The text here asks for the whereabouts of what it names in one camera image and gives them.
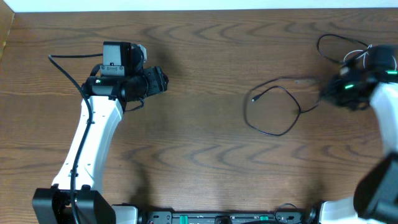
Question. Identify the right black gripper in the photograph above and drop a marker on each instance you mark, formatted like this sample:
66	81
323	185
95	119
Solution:
329	93

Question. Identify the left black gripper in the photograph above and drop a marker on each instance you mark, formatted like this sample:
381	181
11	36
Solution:
156	81

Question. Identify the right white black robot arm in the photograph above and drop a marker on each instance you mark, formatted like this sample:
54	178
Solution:
372	86

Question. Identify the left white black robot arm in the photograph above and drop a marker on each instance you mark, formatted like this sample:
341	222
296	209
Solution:
75	195

